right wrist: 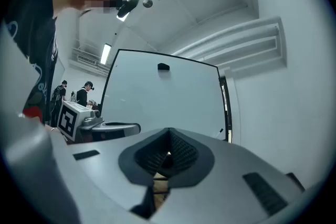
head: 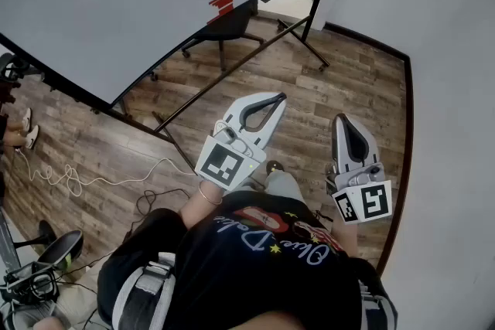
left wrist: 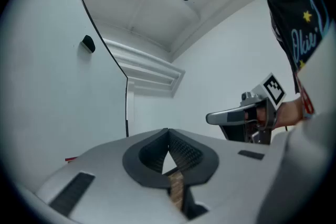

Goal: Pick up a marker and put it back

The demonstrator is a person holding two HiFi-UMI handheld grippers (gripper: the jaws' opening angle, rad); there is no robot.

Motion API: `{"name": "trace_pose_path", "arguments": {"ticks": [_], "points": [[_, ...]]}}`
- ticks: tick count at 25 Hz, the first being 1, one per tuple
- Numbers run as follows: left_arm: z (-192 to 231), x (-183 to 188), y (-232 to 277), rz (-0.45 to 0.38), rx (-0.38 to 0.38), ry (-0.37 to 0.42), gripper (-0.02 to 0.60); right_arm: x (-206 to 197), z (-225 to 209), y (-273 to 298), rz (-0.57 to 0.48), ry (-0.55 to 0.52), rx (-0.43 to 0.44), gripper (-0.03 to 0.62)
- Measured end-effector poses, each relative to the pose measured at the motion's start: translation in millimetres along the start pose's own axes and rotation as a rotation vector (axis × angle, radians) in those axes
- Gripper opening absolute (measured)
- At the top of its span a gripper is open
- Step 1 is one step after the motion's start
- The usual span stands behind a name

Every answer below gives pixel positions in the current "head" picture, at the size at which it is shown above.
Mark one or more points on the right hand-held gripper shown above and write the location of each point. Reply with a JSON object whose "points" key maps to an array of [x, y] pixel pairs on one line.
{"points": [[371, 201]]}

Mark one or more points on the black wheeled chair base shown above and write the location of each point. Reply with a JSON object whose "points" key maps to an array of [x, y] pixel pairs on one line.
{"points": [[15, 67]]}

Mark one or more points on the person's right forearm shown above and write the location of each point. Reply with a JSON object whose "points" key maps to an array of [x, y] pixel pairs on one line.
{"points": [[346, 239]]}

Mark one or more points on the grey trousers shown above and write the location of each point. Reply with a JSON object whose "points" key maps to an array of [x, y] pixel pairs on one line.
{"points": [[282, 183]]}

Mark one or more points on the red tape piece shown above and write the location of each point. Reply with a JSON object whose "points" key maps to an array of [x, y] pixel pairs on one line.
{"points": [[224, 4]]}

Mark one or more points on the person's right dark shoe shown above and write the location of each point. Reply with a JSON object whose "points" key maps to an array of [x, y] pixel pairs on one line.
{"points": [[274, 166]]}

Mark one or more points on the black printed t-shirt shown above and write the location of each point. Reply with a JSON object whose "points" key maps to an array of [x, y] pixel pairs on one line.
{"points": [[239, 274]]}

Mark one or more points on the black seat with neon stripes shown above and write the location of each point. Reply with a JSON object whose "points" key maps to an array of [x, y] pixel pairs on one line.
{"points": [[62, 249]]}

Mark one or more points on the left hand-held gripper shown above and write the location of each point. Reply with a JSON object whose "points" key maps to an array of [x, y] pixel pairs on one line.
{"points": [[220, 164]]}

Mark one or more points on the black office chair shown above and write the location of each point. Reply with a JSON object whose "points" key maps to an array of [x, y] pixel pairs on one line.
{"points": [[228, 25]]}

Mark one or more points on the person's left forearm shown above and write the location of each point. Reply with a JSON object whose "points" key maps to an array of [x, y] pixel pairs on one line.
{"points": [[197, 205]]}

